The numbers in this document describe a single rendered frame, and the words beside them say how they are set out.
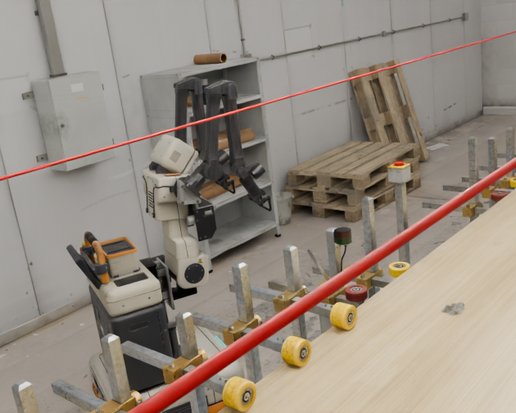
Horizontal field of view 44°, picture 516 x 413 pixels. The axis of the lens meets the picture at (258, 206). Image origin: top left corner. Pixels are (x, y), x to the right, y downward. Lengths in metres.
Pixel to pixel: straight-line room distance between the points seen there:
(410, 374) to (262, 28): 4.61
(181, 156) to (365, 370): 1.52
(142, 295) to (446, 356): 1.48
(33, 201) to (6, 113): 0.61
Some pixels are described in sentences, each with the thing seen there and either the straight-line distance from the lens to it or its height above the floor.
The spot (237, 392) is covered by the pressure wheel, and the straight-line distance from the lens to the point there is 1.74.
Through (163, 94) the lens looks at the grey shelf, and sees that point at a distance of 4.88.
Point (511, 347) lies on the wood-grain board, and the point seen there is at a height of 0.90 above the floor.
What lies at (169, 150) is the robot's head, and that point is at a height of 1.34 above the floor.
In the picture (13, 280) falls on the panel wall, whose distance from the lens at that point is 4.61.
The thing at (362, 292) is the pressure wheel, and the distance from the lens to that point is 2.34.
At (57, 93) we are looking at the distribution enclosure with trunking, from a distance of 4.38.
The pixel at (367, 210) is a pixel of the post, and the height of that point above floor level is 1.11.
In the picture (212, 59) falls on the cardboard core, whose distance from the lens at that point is 5.18.
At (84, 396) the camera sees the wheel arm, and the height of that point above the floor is 0.96.
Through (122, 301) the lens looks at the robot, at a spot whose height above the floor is 0.76.
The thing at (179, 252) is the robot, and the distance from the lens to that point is 3.11.
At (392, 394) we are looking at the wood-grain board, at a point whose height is 0.90.
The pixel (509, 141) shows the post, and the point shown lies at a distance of 3.88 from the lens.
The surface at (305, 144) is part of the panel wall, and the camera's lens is 6.58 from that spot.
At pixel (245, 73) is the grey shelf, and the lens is 5.47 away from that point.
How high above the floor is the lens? 1.90
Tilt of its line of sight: 17 degrees down
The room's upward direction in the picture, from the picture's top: 7 degrees counter-clockwise
